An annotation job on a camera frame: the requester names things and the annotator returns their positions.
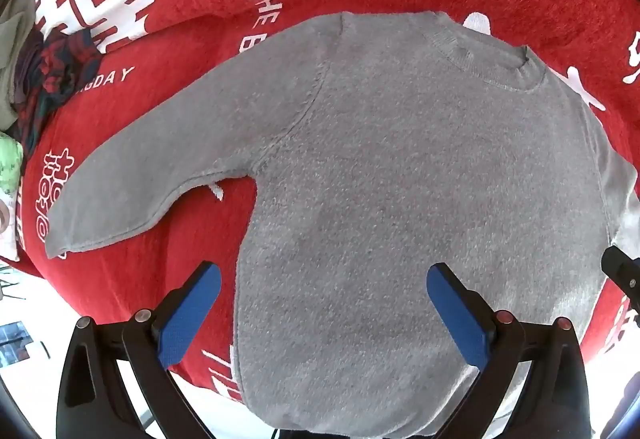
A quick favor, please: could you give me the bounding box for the grey knit sweater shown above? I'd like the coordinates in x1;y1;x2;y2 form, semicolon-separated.
45;10;640;435

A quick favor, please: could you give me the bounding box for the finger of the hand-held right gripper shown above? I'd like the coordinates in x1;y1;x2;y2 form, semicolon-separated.
601;245;640;315

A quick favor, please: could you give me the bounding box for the dark red patterned cloth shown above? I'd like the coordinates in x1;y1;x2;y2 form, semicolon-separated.
12;29;103;160

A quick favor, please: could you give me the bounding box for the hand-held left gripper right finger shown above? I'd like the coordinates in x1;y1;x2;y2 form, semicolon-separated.
426;262;593;439

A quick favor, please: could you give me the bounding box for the light green cloth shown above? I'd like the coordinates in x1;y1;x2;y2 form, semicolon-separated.
0;132;26;195

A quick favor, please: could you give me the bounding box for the olive grey cloth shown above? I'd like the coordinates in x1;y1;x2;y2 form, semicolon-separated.
0;0;38;130

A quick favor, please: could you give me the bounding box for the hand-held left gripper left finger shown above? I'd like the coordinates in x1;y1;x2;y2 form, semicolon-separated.
55;260;223;439

